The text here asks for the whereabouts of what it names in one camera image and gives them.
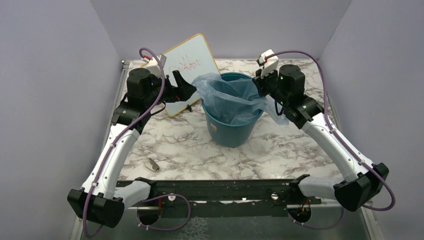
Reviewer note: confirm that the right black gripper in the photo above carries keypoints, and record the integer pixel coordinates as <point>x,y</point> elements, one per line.
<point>260,82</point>

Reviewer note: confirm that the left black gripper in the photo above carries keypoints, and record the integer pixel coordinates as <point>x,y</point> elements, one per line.
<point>181,93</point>

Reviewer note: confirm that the blue plastic trash bag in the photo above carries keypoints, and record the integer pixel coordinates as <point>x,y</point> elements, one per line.
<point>234,102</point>

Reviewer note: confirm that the teal plastic trash bin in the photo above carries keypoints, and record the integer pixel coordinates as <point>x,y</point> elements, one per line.
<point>228,135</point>

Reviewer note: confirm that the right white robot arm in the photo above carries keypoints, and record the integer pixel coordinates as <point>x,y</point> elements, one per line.
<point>360,180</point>

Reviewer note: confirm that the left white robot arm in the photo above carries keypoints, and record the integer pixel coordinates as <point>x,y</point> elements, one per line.
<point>98,200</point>

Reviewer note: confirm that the yellow framed whiteboard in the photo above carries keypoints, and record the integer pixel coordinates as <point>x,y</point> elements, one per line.
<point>191,58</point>

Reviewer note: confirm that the small grey eraser block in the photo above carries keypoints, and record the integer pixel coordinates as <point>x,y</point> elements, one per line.
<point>152,165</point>

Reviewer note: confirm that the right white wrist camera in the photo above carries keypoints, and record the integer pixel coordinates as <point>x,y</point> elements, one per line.
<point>268,64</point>

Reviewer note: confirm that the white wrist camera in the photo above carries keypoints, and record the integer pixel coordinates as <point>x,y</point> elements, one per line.
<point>268,64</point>
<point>154,66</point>

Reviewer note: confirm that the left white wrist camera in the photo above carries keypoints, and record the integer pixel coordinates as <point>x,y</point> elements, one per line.
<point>154,66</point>

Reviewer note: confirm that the aluminium table frame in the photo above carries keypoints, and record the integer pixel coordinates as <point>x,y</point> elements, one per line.
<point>77,228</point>

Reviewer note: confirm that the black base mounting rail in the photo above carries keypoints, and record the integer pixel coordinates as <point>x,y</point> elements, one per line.
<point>228,198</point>

